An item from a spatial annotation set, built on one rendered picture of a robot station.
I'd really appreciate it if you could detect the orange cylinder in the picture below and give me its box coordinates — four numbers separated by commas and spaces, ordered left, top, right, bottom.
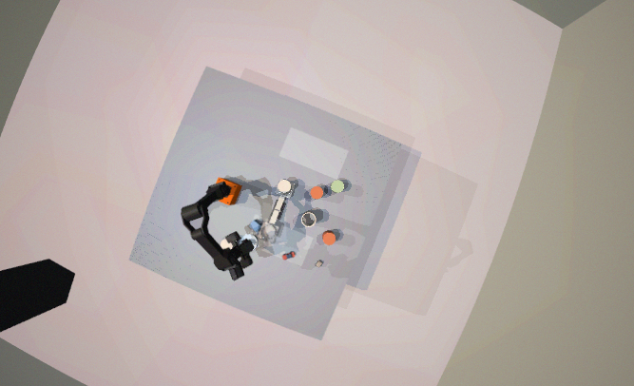
322, 231, 336, 245
311, 186, 323, 199

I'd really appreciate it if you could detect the green cylinder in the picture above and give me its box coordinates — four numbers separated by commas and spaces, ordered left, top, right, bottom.
331, 180, 344, 193

